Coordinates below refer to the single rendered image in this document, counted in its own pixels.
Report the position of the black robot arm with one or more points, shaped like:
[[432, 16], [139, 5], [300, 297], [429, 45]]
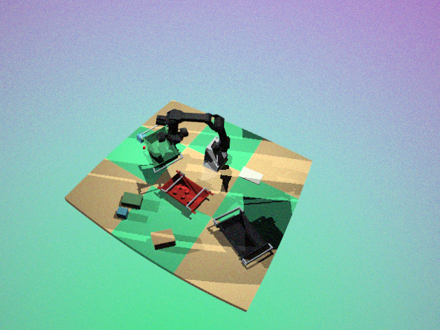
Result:
[[174, 117]]

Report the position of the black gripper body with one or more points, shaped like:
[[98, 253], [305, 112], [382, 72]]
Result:
[[162, 136]]

